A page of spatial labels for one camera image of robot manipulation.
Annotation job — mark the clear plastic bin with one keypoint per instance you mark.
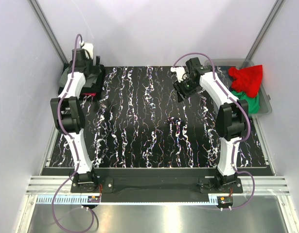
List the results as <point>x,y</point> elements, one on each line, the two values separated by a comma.
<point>219,86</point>

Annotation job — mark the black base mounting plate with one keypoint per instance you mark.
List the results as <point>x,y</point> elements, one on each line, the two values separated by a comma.
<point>197,193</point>

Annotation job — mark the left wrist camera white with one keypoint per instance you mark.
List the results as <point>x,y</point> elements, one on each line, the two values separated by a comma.
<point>88,47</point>

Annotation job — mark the white slotted cable duct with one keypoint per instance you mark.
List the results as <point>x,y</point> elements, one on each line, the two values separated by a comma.
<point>92,200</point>

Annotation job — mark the red t shirt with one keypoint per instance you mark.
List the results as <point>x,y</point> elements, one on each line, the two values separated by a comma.
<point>247,80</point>

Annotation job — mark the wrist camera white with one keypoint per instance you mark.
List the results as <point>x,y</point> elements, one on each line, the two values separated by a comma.
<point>88,47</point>
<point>180,73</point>

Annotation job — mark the folded black t shirt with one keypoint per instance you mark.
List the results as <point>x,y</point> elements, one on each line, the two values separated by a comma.
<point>96,87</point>

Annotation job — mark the aluminium corner post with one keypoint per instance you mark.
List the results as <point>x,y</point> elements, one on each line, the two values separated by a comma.
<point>47,29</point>
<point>278,4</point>

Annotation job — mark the green t shirt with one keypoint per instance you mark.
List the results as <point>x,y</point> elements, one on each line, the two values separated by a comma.
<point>253,103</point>

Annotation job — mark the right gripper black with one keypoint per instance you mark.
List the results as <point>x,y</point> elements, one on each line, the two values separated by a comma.
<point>183,94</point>

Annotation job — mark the grey t shirt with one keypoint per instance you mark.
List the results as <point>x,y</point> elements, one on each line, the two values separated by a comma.
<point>89,81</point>

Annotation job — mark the aluminium frame rail front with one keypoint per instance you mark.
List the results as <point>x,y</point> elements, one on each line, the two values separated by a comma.
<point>262,185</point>

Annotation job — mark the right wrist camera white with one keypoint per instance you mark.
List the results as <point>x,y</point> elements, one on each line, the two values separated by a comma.
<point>180,73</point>

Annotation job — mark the black marble pattern mat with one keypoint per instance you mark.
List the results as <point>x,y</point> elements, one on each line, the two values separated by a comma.
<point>138,122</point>

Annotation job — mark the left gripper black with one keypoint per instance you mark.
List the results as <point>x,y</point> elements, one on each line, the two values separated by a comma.
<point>94,70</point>

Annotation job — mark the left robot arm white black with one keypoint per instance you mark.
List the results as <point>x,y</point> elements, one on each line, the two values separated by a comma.
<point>85,76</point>

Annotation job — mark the right aluminium corner post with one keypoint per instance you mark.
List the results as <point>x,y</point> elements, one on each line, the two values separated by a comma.
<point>278,4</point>

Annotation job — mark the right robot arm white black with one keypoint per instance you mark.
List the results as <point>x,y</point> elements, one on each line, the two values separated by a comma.
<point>232,122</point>

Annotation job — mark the left aluminium corner post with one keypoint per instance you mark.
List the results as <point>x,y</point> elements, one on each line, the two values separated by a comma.
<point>47,29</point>

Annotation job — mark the pink folded garment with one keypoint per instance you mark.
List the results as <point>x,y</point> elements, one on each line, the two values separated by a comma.
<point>88,94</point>

